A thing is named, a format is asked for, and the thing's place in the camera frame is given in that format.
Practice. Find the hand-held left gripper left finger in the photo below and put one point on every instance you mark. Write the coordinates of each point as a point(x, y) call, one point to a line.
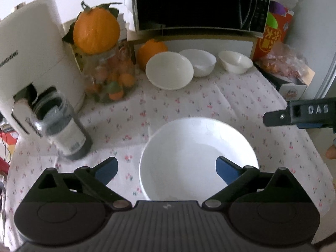
point(106, 169)

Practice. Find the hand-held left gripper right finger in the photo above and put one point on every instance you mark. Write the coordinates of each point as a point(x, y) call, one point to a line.
point(228, 170)

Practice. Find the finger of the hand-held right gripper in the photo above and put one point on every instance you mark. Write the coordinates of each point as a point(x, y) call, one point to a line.
point(275, 118)

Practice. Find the white oval plate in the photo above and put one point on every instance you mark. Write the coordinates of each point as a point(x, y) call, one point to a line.
point(194, 149)

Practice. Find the small cream bowl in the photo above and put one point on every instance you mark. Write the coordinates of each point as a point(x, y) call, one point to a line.
point(235, 63)

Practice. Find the medium white bowl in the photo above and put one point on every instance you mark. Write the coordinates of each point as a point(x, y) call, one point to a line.
point(202, 63)

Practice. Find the large white bowl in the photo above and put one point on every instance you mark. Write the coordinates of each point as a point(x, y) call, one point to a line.
point(169, 71)

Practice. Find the person's right hand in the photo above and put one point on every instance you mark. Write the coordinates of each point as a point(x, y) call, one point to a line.
point(332, 152)

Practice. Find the clear bag of small oranges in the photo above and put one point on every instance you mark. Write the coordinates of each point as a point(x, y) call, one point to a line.
point(283, 65)

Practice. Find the clear jar with dark contents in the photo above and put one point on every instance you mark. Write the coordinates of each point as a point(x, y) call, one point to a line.
point(65, 131)

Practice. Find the red colourful carton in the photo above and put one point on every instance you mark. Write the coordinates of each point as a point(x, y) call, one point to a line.
point(270, 42)

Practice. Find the cherry print tablecloth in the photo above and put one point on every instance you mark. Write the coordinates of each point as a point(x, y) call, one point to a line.
point(183, 105)

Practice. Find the glass jar of small oranges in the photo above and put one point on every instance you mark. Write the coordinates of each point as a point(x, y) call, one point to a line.
point(110, 78)

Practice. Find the red chair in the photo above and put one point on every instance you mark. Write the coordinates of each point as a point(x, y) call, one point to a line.
point(4, 165)

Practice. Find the white air fryer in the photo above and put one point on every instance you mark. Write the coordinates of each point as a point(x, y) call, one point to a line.
point(39, 57)

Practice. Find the large orange with leaves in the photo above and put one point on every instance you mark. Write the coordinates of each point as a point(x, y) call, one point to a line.
point(95, 31)

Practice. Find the black microwave oven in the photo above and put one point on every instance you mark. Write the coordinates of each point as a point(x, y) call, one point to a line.
point(197, 2)

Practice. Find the white stacked containers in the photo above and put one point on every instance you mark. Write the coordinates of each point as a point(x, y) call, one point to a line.
point(126, 21)

